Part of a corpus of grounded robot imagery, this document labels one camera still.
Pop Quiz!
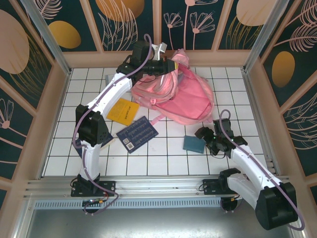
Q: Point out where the teal notebook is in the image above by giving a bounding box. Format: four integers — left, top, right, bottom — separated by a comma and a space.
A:
182, 135, 207, 154

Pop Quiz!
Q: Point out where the pink backpack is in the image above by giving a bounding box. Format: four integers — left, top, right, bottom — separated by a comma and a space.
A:
131, 49, 215, 126

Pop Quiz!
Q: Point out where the yellow book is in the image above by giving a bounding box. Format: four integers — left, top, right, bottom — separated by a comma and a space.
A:
106, 98, 141, 127

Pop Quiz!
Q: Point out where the navy book with white print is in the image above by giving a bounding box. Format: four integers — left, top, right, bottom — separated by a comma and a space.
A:
116, 116, 159, 155

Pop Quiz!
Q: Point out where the thick navy book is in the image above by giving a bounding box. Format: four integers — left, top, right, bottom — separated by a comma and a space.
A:
72, 137, 116, 157

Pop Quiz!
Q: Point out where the grey metal panel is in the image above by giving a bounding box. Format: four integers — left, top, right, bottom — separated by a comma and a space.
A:
14, 209, 304, 238

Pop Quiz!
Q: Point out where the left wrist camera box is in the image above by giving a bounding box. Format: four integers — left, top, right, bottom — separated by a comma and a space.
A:
151, 42, 168, 60

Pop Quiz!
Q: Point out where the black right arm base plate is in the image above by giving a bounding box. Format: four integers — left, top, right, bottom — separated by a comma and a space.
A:
202, 178, 231, 196

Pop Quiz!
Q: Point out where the aluminium side rail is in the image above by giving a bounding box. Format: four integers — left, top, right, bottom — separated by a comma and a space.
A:
38, 68, 73, 179
241, 68, 278, 175

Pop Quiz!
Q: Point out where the aluminium mounting rail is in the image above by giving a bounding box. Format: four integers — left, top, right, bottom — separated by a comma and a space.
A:
23, 175, 294, 201

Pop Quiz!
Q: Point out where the grey slotted cable duct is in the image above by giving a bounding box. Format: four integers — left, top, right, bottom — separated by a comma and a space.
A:
33, 200, 285, 210

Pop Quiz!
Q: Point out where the aluminium corner post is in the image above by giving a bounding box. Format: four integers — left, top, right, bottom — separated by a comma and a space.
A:
21, 0, 73, 75
242, 0, 291, 73

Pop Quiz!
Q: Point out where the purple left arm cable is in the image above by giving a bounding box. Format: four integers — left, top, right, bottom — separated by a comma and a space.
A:
72, 34, 122, 216

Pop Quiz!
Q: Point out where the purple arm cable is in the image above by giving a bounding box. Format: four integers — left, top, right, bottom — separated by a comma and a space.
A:
213, 110, 305, 231
72, 34, 122, 216

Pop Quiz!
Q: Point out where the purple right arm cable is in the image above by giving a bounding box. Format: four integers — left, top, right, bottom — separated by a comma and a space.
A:
213, 110, 305, 231

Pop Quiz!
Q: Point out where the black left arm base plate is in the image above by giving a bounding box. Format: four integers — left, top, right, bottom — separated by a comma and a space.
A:
71, 180, 116, 197

